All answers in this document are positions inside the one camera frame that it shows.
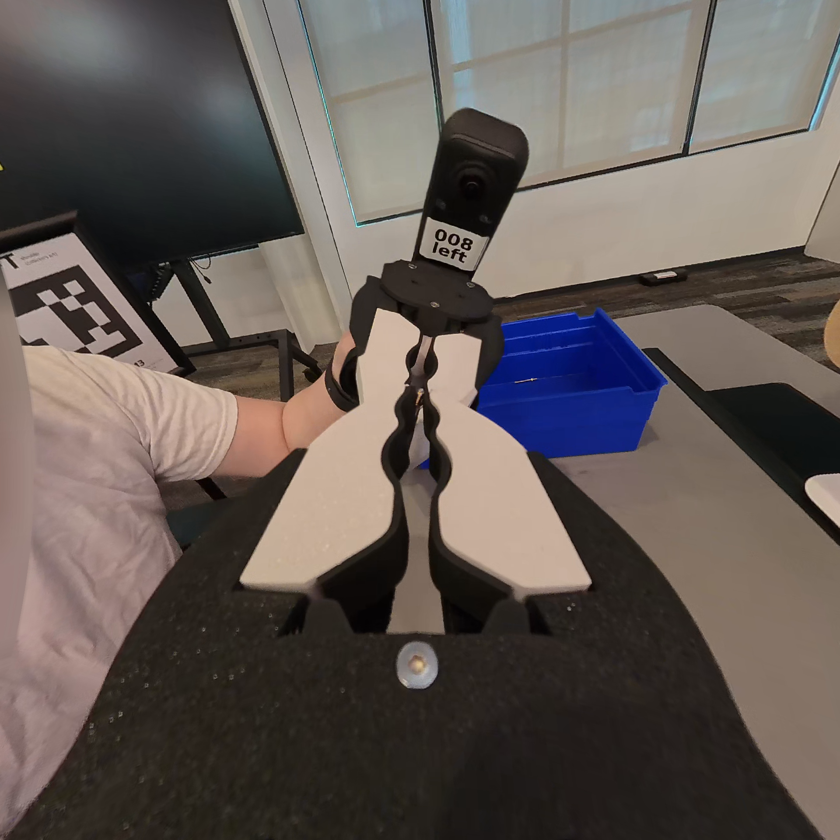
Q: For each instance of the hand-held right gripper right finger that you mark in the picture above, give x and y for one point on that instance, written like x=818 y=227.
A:
x=505 y=518

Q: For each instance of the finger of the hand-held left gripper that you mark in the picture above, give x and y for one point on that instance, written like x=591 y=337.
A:
x=456 y=367
x=384 y=354

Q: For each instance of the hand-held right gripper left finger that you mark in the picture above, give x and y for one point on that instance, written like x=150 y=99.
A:
x=328 y=518

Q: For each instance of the blue plastic bin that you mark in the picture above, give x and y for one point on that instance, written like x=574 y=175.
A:
x=577 y=407

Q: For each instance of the large paned window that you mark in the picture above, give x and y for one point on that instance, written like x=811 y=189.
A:
x=590 y=85

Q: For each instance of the black monitor stand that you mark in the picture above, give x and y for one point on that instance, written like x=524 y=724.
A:
x=210 y=315

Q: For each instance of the black floor outlet box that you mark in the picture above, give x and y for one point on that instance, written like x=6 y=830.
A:
x=663 y=276

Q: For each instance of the black desk divider strip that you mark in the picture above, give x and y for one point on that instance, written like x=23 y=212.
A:
x=676 y=380

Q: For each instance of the person in white t-shirt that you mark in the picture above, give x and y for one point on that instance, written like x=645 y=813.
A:
x=98 y=459

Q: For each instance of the black desk mat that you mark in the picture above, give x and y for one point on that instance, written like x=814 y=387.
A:
x=781 y=426

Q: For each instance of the black-white marker sign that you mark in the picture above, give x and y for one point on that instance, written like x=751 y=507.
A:
x=72 y=308

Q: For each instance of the white flat panel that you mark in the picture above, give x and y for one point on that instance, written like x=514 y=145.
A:
x=827 y=495

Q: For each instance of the large black monitor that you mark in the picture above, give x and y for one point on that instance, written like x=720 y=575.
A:
x=131 y=118

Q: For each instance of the tan wooden board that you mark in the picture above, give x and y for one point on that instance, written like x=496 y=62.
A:
x=833 y=334

